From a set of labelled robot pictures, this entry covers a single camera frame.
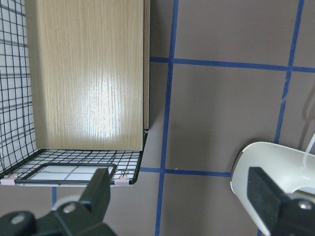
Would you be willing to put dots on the pink binder clip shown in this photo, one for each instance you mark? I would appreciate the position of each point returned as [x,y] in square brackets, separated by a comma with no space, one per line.
[9,180]
[122,180]

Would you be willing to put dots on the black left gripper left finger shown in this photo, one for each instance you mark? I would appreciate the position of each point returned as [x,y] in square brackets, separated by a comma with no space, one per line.
[84,217]

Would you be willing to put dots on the white two-slot toaster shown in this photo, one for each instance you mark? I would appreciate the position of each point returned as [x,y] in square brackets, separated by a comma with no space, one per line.
[292,170]

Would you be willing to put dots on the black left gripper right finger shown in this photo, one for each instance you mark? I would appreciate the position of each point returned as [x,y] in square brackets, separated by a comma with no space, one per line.
[282,213]

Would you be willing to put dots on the pink binder clip left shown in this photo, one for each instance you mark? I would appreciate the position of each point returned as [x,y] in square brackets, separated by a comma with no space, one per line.
[9,180]

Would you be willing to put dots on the wire basket with wooden shelf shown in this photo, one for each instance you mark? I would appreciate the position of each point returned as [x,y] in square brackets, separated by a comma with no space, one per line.
[74,89]

